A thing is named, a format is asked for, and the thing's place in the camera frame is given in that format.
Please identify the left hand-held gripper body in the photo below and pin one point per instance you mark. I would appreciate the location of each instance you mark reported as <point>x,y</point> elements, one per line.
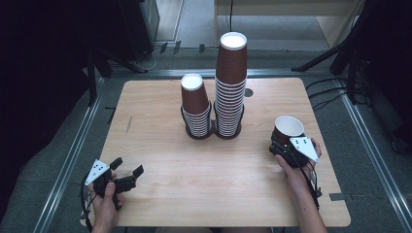
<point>107,179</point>

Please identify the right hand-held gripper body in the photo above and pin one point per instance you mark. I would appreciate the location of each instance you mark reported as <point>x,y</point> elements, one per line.
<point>304,148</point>

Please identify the brown paper cup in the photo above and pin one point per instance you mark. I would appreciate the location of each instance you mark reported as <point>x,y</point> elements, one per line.
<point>288,126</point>

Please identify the person's left hand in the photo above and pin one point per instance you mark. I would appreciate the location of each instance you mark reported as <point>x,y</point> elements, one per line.
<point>108,202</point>

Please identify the person's right hand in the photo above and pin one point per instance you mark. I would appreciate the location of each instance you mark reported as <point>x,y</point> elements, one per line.
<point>293,176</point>

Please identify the grey floor tape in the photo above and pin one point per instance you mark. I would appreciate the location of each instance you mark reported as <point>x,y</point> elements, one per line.
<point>336,196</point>

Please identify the black tripod stand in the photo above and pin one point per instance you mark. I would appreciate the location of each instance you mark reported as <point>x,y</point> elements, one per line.
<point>319,59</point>

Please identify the black metal stand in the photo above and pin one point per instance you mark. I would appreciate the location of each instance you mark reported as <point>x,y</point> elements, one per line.
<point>92,74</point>

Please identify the short stack of brown cups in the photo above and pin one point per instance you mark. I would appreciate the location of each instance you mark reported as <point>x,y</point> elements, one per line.
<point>194,97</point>

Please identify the tall stack of brown cups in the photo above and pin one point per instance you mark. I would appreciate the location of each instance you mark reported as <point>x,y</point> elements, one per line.
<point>230,64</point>

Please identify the light wooden counter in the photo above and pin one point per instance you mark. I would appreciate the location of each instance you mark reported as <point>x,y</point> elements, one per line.
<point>275,8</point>

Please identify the metal floor rail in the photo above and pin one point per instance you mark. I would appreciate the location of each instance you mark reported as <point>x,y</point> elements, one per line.
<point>68,161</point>
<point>372,155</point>
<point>162,72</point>

